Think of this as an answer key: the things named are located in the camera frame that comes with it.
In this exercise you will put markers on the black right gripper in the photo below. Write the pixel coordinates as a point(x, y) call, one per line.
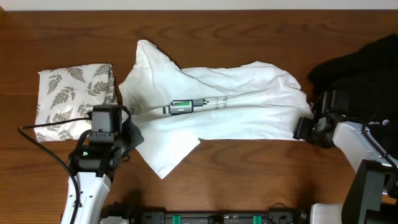
point(301, 131)

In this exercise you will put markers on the fern-print fabric bag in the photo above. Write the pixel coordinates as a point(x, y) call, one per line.
point(72, 92)

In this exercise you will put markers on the white printed t-shirt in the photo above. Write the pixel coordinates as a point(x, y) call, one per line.
point(176, 108)

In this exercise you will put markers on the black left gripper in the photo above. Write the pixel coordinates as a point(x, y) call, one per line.
point(135, 137)

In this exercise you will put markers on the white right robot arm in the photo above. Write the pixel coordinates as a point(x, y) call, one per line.
point(376, 170)

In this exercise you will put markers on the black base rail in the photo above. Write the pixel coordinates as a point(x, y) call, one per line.
point(120, 213)

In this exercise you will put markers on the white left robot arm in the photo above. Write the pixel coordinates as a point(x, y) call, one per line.
point(99, 151)

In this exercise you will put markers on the black garment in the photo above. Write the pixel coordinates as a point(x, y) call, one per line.
point(369, 79)

